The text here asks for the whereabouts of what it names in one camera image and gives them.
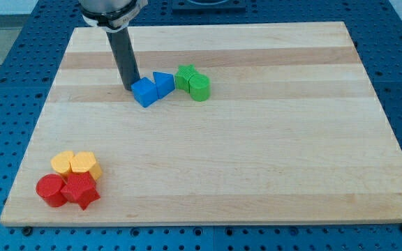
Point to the red cylinder block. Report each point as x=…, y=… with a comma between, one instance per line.
x=48, y=188

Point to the red star block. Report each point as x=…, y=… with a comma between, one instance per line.
x=81, y=189

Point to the blue triangle block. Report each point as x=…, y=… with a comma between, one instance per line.
x=164, y=83

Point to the blue cube block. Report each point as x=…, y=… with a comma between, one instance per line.
x=145, y=92

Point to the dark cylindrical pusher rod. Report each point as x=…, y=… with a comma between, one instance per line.
x=122, y=49

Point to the green cylinder block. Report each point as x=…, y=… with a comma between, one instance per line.
x=199, y=87

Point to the yellow hexagon block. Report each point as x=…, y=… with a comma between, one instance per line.
x=85, y=161

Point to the wooden board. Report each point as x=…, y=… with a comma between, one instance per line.
x=293, y=132

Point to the green star block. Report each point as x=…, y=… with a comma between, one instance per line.
x=183, y=76

